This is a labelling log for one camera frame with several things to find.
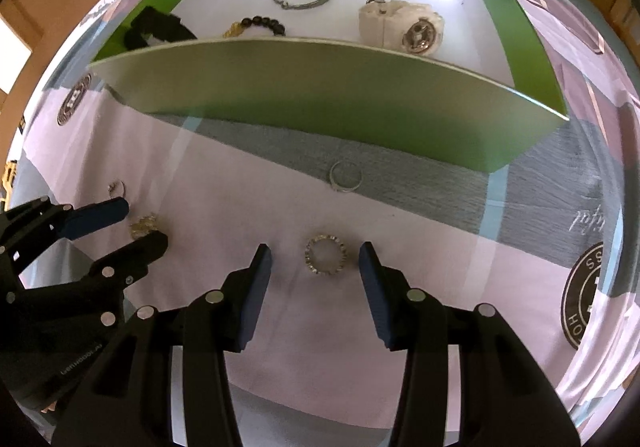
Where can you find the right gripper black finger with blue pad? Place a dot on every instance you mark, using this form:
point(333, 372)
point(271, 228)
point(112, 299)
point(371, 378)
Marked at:
point(163, 380)
point(506, 400)

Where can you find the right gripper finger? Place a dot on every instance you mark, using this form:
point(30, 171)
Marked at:
point(128, 264)
point(80, 222)

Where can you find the white wrist watch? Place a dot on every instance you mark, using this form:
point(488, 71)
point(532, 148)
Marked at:
point(395, 25)

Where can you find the patchwork pink grey bedsheet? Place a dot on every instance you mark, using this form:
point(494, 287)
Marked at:
point(551, 239)

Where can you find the black object in box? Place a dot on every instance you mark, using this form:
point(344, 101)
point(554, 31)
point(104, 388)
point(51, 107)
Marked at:
point(150, 23)

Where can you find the green cardboard box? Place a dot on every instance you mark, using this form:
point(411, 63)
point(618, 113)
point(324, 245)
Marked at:
point(487, 96)

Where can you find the gold chain trinket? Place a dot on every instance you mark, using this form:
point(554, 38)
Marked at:
point(143, 226)

